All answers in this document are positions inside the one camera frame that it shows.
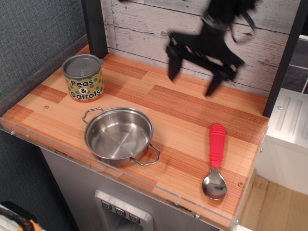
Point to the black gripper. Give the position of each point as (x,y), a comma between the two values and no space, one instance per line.
(208,50)

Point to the red handled metal spoon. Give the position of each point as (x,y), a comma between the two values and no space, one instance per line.
(214,185)

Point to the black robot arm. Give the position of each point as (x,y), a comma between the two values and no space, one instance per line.
(221,13)

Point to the stainless steel pot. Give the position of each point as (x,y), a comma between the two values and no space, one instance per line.
(120,136)

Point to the peas and carrots can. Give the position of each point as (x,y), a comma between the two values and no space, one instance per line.
(84,77)

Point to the white toy sink unit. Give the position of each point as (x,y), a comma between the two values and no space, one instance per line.
(283,156)

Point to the silver water dispenser panel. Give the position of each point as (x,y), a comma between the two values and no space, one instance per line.
(118,215)

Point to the grey toy fridge cabinet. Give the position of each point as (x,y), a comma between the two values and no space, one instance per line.
(78,184)

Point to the clear acrylic edge guard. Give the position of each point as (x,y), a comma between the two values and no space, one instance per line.
(162,192)

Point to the orange and black object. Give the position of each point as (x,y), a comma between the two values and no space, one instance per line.
(10,221)

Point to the right dark post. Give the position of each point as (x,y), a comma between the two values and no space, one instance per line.
(297,26)

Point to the dark post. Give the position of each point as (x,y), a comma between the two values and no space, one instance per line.
(297,26)
(94,23)

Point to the left dark post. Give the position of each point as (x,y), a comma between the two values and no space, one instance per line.
(94,23)

